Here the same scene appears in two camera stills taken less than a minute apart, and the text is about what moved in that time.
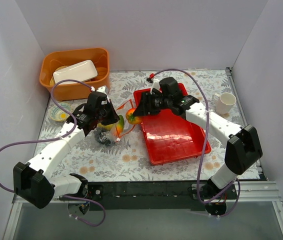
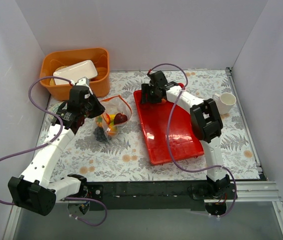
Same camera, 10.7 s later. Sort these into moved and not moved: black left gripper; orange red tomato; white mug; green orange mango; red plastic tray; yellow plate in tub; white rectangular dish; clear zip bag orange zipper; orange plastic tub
Moved: orange red tomato; black left gripper; green orange mango; clear zip bag orange zipper
Not moved: red plastic tray; yellow plate in tub; white mug; orange plastic tub; white rectangular dish
